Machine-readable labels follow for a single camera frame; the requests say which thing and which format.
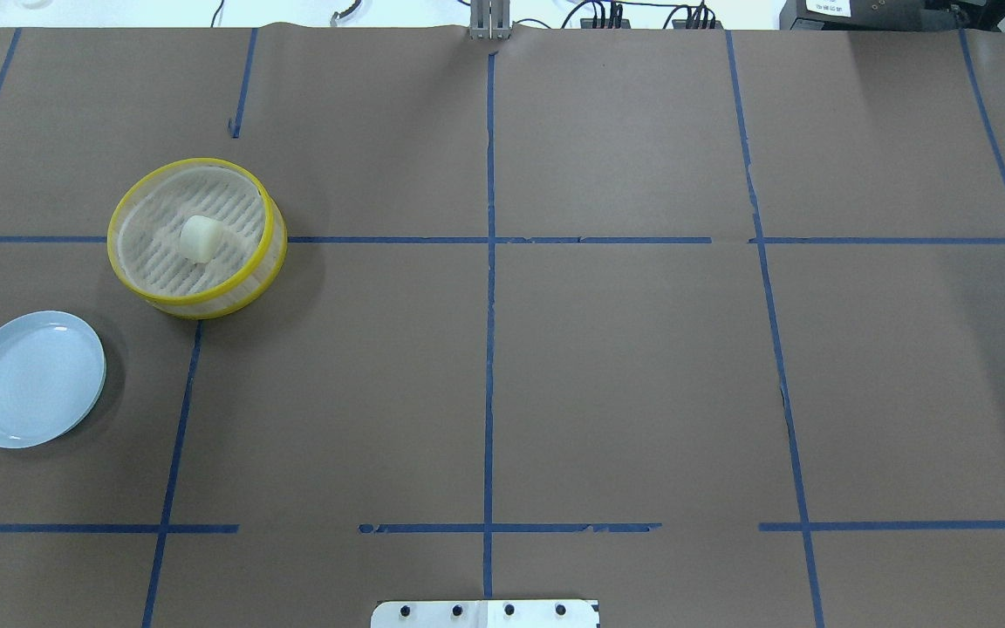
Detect white steamed bun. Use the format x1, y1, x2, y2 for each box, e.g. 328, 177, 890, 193
178, 215, 223, 265

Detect yellow rimmed bamboo steamer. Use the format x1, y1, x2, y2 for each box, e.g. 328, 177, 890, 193
106, 158, 288, 319

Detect light blue plate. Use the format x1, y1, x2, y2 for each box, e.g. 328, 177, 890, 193
0, 311, 107, 449

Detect aluminium frame post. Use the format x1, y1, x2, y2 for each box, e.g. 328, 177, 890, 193
467, 0, 513, 40

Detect white mounting base plate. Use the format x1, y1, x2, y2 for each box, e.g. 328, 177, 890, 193
370, 599, 601, 627

